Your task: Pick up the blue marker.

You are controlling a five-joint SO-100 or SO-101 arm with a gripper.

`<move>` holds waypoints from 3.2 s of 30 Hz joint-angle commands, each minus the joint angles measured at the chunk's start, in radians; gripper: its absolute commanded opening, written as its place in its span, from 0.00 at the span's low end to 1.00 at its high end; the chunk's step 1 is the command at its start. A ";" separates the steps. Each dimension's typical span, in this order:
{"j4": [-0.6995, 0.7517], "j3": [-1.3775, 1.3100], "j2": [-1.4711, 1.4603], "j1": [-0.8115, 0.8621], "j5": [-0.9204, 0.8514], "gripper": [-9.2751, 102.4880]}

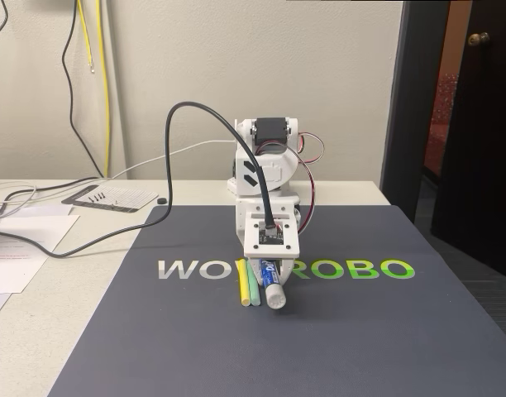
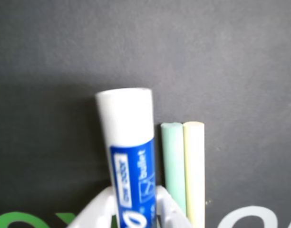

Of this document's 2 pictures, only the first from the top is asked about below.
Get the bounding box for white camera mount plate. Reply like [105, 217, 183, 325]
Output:
[242, 210, 303, 255]

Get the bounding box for grey WOWROBO mat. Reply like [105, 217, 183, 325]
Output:
[45, 204, 506, 397]

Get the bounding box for blue capped white marker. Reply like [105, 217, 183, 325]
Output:
[259, 256, 287, 311]

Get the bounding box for dark brown door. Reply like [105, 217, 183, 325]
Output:
[430, 0, 506, 285]

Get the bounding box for thick black camera cable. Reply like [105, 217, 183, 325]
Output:
[0, 102, 278, 258]

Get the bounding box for printed white paper sheet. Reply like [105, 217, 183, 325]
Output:
[0, 231, 51, 295]

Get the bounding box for dark grey door frame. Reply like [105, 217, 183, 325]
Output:
[379, 0, 452, 224]

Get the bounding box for brass door knob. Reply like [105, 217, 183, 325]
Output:
[467, 31, 491, 48]

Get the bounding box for yellow cable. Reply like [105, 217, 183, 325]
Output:
[76, 0, 97, 74]

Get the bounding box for yellow chalk stick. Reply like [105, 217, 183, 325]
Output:
[238, 257, 252, 307]

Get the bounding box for green chalk stick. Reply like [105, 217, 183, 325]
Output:
[246, 264, 262, 309]

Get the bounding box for striped screw card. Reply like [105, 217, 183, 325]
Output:
[61, 184, 160, 214]

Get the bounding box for white cable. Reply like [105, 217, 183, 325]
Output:
[0, 139, 237, 222]

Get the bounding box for red white servo wires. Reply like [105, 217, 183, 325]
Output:
[296, 132, 327, 237]

